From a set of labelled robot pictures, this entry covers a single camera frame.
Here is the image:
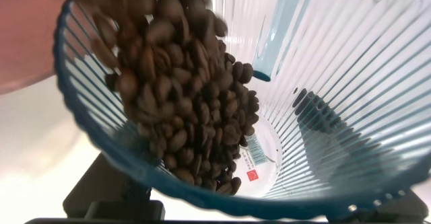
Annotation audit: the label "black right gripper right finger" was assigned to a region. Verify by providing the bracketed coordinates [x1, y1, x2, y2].
[292, 87, 430, 223]

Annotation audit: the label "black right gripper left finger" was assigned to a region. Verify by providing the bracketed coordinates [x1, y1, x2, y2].
[62, 153, 166, 220]

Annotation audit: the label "brown coffee beans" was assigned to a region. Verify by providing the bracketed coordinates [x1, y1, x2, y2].
[71, 0, 261, 196]

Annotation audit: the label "pink bowl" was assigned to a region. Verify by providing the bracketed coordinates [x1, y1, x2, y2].
[0, 0, 74, 96]

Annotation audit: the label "blue ribbed transparent cup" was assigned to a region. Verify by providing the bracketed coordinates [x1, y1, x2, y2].
[53, 0, 431, 220]

